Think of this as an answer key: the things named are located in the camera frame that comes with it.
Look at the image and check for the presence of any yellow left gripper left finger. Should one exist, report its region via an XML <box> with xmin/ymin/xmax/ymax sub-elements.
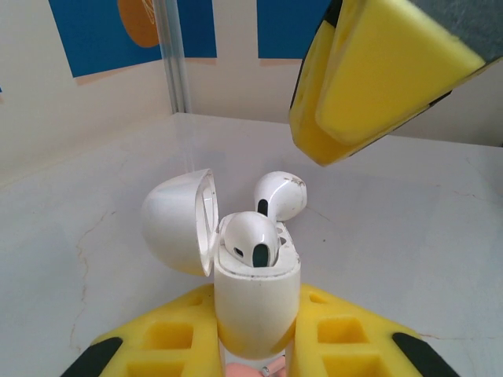
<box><xmin>58</xmin><ymin>283</ymin><xmax>227</xmax><ymax>377</ymax></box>

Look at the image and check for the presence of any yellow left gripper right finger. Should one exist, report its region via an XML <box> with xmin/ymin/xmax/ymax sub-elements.
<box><xmin>288</xmin><ymin>283</ymin><xmax>461</xmax><ymax>377</ymax></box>

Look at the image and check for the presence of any white earbud charging case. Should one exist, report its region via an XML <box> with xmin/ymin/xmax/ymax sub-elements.
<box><xmin>140</xmin><ymin>167</ymin><xmax>302</xmax><ymax>361</ymax></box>

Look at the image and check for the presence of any white wireless earbud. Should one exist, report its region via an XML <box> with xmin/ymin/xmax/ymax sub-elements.
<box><xmin>253</xmin><ymin>170</ymin><xmax>308</xmax><ymax>223</ymax></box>
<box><xmin>223</xmin><ymin>211</ymin><xmax>281</xmax><ymax>268</ymax></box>

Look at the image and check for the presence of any blue floral wall panel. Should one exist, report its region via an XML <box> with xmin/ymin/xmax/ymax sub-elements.
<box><xmin>49</xmin><ymin>0</ymin><xmax>218</xmax><ymax>79</ymax></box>
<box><xmin>257</xmin><ymin>0</ymin><xmax>335</xmax><ymax>60</ymax></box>

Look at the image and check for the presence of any aluminium frame post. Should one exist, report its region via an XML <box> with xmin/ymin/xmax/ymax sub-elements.
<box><xmin>155</xmin><ymin>0</ymin><xmax>193</xmax><ymax>115</ymax></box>

